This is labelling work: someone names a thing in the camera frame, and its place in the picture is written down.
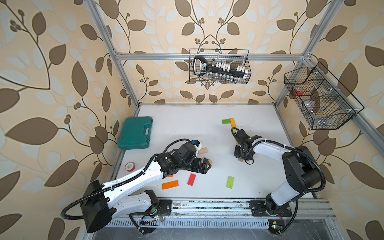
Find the right wire basket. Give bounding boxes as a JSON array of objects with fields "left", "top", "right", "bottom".
[{"left": 284, "top": 62, "right": 365, "bottom": 130}]

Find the light green block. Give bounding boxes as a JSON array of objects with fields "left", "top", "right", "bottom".
[{"left": 226, "top": 176, "right": 235, "bottom": 189}]

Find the red white tape roll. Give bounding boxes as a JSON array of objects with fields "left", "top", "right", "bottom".
[{"left": 125, "top": 162, "right": 136, "bottom": 172}]

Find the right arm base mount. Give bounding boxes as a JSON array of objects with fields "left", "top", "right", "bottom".
[{"left": 249, "top": 200, "right": 293, "bottom": 217}]

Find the orange block lower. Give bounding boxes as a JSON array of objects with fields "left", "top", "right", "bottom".
[{"left": 162, "top": 181, "right": 179, "bottom": 190}]

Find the green plastic tool case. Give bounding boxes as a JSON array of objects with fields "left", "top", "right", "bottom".
[{"left": 118, "top": 117, "right": 153, "bottom": 151}]

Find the black socket holder tool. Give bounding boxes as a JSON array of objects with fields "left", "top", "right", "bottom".
[{"left": 189, "top": 54, "right": 252, "bottom": 82}]

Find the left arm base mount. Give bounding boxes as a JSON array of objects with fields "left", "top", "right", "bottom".
[{"left": 132, "top": 199, "right": 173, "bottom": 216}]

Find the orange-yellow block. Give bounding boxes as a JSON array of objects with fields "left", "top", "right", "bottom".
[{"left": 230, "top": 119, "right": 237, "bottom": 128}]

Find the back wire basket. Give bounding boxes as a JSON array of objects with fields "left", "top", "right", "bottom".
[{"left": 189, "top": 48, "right": 252, "bottom": 85}]

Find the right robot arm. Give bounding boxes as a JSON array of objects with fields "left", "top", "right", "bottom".
[{"left": 231, "top": 127, "right": 326, "bottom": 216}]

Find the wire basket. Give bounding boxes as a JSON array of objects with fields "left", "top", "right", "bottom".
[
  {"left": 284, "top": 62, "right": 365, "bottom": 130},
  {"left": 189, "top": 48, "right": 252, "bottom": 85}
]

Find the red block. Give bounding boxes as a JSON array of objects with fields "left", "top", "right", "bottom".
[{"left": 187, "top": 174, "right": 196, "bottom": 186}]

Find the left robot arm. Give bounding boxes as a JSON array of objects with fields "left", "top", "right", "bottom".
[{"left": 61, "top": 139, "right": 213, "bottom": 234}]

